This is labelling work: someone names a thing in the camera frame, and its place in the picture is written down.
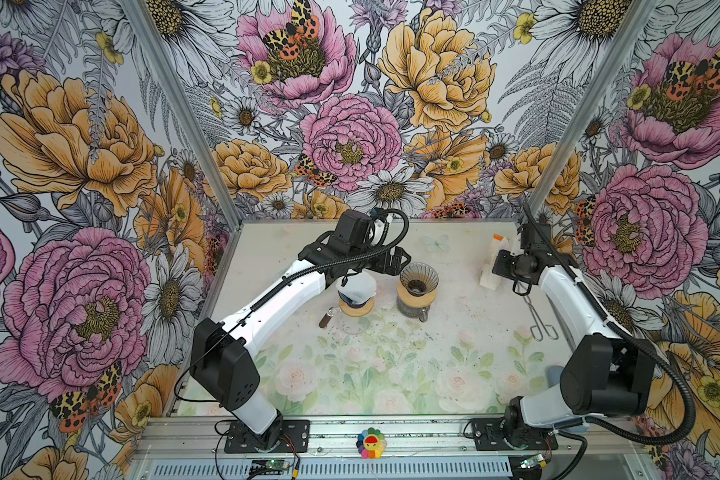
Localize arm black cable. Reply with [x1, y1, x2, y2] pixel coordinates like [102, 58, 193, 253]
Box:
[173, 208, 411, 404]
[520, 200, 697, 480]

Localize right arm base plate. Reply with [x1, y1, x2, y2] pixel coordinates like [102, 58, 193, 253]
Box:
[469, 417, 558, 451]

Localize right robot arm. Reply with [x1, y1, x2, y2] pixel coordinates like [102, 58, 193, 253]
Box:
[492, 222, 655, 448]

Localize blue glass dripper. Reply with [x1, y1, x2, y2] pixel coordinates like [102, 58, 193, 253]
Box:
[339, 291, 375, 309]

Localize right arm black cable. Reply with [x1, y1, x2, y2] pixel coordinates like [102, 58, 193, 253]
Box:
[520, 200, 697, 480]

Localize white paper coffee filter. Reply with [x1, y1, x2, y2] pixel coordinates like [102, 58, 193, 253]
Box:
[337, 271, 377, 295]

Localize metal tongs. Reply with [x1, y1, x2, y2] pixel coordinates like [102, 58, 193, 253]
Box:
[524, 296, 560, 342]

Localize green circuit board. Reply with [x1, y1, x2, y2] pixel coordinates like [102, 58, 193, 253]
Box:
[248, 459, 295, 479]

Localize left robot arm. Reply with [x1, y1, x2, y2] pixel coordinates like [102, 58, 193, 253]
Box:
[188, 208, 411, 451]

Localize clear glass carafe wooden handle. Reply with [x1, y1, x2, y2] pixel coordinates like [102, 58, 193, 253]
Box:
[318, 307, 371, 335]

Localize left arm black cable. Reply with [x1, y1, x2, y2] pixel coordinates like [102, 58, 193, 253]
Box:
[173, 208, 411, 404]

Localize orange white coffee bag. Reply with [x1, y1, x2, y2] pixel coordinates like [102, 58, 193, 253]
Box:
[479, 234, 510, 291]

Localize grey ribbed glass pitcher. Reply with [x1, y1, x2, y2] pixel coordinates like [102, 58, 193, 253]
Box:
[396, 296, 430, 323]

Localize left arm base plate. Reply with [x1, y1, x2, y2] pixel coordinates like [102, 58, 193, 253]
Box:
[223, 418, 311, 454]

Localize grey glass dripper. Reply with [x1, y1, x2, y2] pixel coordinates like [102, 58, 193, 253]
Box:
[399, 262, 439, 297]

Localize colourful flower toy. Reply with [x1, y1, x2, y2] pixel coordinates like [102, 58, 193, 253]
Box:
[355, 427, 387, 460]

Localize wooden dripper ring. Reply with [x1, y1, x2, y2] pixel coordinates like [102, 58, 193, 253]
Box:
[338, 298, 376, 318]
[397, 280, 440, 308]

